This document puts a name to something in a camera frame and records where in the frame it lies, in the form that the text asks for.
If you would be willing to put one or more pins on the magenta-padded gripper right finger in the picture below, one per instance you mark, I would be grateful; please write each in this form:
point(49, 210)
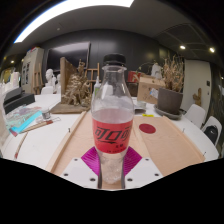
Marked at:
point(145, 171)

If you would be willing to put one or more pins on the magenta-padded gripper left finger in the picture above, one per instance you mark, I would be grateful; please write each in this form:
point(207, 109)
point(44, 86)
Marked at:
point(78, 171)

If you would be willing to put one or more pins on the clear bottle with red label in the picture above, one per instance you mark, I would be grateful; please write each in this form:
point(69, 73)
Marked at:
point(112, 133)

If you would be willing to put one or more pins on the beige wooden drawing board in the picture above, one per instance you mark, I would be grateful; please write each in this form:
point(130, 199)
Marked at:
point(170, 146)

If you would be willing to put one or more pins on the flat round red coaster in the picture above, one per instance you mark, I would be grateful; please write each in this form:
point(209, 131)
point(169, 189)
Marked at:
point(147, 128)

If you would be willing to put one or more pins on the small yellow tag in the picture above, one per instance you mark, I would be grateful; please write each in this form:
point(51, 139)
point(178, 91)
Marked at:
point(148, 115)

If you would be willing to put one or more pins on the grey plant saucer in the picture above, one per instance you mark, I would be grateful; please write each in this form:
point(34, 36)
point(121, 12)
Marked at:
point(166, 116)

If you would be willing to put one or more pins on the red-tipped paintbrush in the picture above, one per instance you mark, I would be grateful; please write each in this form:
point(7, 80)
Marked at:
point(20, 146)

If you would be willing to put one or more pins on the small ink jar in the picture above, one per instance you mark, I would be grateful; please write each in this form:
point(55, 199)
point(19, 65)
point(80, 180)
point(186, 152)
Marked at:
point(46, 114)

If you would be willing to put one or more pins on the small round tin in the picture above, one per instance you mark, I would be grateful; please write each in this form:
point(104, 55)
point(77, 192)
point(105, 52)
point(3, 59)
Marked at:
point(141, 105)

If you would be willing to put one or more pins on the dry plant in grey pot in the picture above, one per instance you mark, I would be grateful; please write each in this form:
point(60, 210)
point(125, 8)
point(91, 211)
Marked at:
point(170, 100)

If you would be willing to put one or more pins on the black backpack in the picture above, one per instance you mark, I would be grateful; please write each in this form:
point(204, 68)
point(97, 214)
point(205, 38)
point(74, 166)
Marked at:
point(211, 135)

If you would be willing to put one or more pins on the white plastic chair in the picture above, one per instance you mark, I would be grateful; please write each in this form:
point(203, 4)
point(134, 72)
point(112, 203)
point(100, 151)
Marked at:
point(196, 115)
point(47, 90)
point(215, 120)

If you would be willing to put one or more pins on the colourful booklet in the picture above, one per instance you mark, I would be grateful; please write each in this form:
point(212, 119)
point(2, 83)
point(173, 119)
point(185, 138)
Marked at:
point(21, 120)

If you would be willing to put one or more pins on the gold sculpture on wooden base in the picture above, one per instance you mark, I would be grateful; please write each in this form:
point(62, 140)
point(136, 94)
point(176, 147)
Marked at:
point(75, 91)

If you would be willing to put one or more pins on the brown cardboard box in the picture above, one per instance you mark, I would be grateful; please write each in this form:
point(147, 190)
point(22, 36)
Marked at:
point(148, 90)

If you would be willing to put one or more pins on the white spray bottle green label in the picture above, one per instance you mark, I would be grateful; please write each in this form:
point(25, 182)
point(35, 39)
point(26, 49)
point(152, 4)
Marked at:
point(96, 87)

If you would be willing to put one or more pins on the white plaster bust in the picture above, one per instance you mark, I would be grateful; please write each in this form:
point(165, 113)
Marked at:
point(58, 83)
point(50, 76)

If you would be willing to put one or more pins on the wooden figure sculpture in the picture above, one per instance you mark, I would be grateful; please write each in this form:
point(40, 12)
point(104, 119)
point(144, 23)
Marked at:
point(197, 96)

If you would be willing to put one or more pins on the stacked black boxes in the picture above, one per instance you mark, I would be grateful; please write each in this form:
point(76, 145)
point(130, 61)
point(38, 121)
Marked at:
point(18, 100)

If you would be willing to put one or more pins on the red box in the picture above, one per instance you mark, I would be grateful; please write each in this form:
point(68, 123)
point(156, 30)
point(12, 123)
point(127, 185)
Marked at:
point(133, 76)

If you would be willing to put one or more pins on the wooden easel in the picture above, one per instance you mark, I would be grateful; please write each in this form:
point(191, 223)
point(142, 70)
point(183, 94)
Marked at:
point(93, 73)

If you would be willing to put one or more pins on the tall white plaster statue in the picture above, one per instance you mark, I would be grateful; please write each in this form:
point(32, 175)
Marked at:
point(156, 70)

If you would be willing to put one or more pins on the white cabinet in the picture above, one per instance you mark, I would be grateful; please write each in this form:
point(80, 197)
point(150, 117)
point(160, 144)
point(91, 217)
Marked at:
point(31, 70)

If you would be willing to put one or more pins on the recessed ceiling lights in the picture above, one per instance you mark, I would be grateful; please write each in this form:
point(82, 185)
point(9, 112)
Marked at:
point(182, 47)

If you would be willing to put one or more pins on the long ceiling light strip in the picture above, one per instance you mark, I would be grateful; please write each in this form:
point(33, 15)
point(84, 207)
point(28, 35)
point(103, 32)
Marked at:
point(66, 8)

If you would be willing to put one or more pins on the black wall screen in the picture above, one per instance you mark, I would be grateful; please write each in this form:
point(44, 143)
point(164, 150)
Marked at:
point(66, 56)

